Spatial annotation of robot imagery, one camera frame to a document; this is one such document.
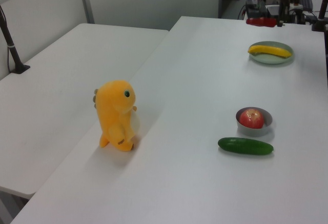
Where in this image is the red chili pepper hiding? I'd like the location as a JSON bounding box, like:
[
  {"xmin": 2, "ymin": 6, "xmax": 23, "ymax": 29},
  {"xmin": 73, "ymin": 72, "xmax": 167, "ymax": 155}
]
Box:
[{"xmin": 245, "ymin": 17, "xmax": 278, "ymax": 28}]

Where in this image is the orange plush dinosaur toy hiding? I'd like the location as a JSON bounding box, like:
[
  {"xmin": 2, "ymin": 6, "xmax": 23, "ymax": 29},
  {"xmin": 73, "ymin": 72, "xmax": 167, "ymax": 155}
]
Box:
[{"xmin": 92, "ymin": 79, "xmax": 142, "ymax": 152}]

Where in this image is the grey partition frame post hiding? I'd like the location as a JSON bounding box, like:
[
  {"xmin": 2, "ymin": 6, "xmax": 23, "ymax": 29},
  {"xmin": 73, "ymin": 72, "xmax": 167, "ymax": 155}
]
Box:
[{"xmin": 77, "ymin": 0, "xmax": 95, "ymax": 25}]

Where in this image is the black camera stand pole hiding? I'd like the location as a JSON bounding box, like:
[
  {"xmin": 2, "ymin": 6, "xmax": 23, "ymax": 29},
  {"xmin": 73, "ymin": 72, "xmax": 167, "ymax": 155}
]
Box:
[
  {"xmin": 0, "ymin": 5, "xmax": 31, "ymax": 75},
  {"xmin": 311, "ymin": 0, "xmax": 328, "ymax": 32}
]

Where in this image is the green cucumber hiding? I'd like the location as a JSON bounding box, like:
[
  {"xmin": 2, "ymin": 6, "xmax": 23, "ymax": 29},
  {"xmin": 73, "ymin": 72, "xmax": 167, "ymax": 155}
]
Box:
[{"xmin": 217, "ymin": 137, "xmax": 274, "ymax": 156}]

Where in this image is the light green plastic plate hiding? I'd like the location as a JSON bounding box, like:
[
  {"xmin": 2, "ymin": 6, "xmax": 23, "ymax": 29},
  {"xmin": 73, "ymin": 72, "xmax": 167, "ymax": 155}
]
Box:
[{"xmin": 249, "ymin": 40, "xmax": 295, "ymax": 65}]

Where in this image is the yellow banana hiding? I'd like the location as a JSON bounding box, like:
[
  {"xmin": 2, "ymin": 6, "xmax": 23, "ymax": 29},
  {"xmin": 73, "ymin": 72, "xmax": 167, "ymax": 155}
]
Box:
[{"xmin": 247, "ymin": 45, "xmax": 293, "ymax": 58}]

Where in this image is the silver flat device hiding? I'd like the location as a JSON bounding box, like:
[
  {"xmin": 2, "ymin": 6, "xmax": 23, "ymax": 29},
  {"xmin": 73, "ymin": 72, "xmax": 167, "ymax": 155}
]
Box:
[{"xmin": 266, "ymin": 4, "xmax": 280, "ymax": 17}]

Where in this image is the grey bowl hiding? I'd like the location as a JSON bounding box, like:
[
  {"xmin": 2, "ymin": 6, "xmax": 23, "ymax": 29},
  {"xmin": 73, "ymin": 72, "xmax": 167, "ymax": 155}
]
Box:
[{"xmin": 235, "ymin": 106, "xmax": 273, "ymax": 137}]

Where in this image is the red apple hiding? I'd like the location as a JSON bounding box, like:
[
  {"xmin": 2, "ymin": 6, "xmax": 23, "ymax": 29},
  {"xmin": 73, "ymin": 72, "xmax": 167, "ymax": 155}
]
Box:
[{"xmin": 239, "ymin": 108, "xmax": 264, "ymax": 129}]

